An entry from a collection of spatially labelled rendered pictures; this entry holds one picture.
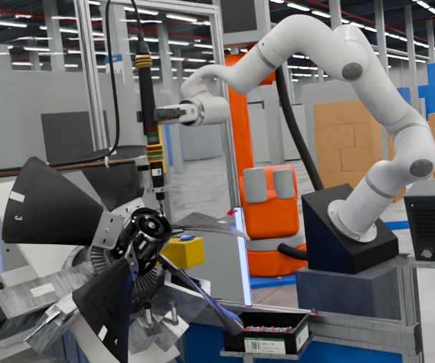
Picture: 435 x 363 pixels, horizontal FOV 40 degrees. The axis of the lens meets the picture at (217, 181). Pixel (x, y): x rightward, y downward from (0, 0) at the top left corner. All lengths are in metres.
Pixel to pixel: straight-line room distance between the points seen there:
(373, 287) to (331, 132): 7.76
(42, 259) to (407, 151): 1.08
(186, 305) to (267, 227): 3.77
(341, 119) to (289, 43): 7.96
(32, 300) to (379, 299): 1.07
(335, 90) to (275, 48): 10.60
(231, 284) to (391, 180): 1.39
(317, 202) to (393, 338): 0.56
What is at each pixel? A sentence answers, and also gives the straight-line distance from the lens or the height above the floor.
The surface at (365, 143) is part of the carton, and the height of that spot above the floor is 0.91.
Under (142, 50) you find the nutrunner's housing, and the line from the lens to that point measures 1.66.
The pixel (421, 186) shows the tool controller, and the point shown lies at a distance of 1.64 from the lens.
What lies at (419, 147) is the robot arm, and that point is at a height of 1.33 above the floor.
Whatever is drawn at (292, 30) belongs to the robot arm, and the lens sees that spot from 1.67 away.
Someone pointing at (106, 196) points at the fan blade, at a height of 1.30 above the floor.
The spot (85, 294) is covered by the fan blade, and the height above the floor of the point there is 1.13.
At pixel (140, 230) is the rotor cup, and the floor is 1.22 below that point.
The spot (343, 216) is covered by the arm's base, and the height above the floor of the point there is 1.11.
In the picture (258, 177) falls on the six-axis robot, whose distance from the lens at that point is 5.37.
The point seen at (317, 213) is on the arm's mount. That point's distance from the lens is 2.06.
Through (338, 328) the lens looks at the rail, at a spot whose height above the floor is 0.83.
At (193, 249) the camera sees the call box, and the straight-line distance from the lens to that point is 2.11.
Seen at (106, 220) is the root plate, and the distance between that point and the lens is 1.58.
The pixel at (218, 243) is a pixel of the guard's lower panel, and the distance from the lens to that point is 3.01.
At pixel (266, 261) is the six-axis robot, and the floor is 0.19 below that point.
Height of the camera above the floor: 1.46
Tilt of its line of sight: 5 degrees down
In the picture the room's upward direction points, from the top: 7 degrees counter-clockwise
